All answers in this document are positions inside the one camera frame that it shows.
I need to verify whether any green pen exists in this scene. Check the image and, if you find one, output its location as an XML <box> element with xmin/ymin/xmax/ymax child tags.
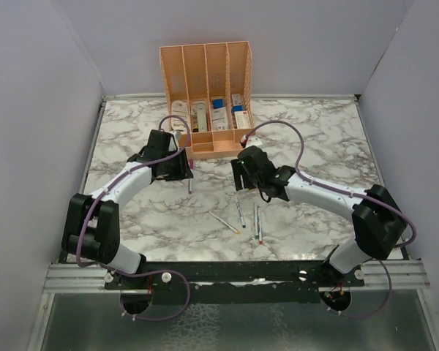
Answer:
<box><xmin>254</xmin><ymin>203</ymin><xmax>259</xmax><ymax>240</ymax></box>

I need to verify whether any blue pen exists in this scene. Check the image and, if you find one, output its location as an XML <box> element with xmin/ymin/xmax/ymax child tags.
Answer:
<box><xmin>234</xmin><ymin>193</ymin><xmax>247</xmax><ymax>228</ymax></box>

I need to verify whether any yellow pen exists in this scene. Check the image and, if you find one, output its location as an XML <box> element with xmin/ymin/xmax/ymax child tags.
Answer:
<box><xmin>209</xmin><ymin>211</ymin><xmax>240</xmax><ymax>234</ymax></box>

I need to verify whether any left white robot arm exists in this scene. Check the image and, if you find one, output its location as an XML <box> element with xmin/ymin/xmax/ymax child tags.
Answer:
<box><xmin>61</xmin><ymin>129</ymin><xmax>193</xmax><ymax>289</ymax></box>

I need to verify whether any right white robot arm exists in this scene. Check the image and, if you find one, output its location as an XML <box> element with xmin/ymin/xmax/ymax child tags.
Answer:
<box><xmin>231</xmin><ymin>146</ymin><xmax>409</xmax><ymax>286</ymax></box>

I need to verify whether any red tipped pen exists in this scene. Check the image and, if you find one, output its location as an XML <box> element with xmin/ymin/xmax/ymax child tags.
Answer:
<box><xmin>257</xmin><ymin>207</ymin><xmax>263</xmax><ymax>245</ymax></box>

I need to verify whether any white red box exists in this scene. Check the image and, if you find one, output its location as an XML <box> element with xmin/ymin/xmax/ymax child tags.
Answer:
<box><xmin>231</xmin><ymin>94</ymin><xmax>251</xmax><ymax>129</ymax></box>

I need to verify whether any white blue box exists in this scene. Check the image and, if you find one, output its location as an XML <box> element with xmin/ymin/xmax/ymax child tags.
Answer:
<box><xmin>211</xmin><ymin>97</ymin><xmax>229</xmax><ymax>131</ymax></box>

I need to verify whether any white oval package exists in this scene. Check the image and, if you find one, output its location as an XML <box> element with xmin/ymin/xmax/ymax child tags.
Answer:
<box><xmin>170</xmin><ymin>100</ymin><xmax>190</xmax><ymax>134</ymax></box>

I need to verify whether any orange desk organizer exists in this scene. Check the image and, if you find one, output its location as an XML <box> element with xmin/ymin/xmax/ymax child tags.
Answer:
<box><xmin>160</xmin><ymin>41</ymin><xmax>255</xmax><ymax>160</ymax></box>

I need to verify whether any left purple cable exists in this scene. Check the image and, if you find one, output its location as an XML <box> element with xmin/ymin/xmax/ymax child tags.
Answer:
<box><xmin>75</xmin><ymin>115</ymin><xmax>191</xmax><ymax>322</ymax></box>

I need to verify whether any purple cable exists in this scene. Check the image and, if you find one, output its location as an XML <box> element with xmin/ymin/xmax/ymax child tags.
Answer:
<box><xmin>75</xmin><ymin>115</ymin><xmax>191</xmax><ymax>322</ymax></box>
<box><xmin>241</xmin><ymin>120</ymin><xmax>418</xmax><ymax>319</ymax></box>

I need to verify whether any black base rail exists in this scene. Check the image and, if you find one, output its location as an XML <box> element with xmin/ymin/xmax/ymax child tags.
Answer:
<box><xmin>102</xmin><ymin>260</ymin><xmax>364</xmax><ymax>305</ymax></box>

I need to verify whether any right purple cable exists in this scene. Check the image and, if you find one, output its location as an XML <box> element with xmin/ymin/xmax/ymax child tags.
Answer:
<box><xmin>241</xmin><ymin>120</ymin><xmax>418</xmax><ymax>319</ymax></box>

